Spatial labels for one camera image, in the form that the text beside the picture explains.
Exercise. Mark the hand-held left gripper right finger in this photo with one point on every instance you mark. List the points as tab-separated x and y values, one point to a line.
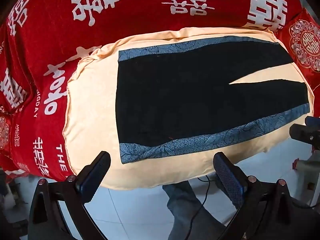
226	173

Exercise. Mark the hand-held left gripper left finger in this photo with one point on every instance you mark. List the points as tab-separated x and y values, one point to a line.
95	173

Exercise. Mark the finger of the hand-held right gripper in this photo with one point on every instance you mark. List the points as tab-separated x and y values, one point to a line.
301	132

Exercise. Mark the black pants with blue trim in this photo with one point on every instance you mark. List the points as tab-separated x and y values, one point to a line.
175	92

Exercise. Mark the pale pipe with red tape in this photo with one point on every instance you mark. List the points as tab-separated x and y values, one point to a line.
306	166

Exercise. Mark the person's leg in jeans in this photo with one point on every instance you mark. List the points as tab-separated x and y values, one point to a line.
185	205

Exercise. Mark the cream cloth sheet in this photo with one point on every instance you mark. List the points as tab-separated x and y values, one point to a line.
92	105

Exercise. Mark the red embroidered pillow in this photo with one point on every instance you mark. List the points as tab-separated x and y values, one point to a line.
305	42
5	132

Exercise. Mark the red printed blanket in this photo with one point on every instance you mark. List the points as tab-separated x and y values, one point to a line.
125	17

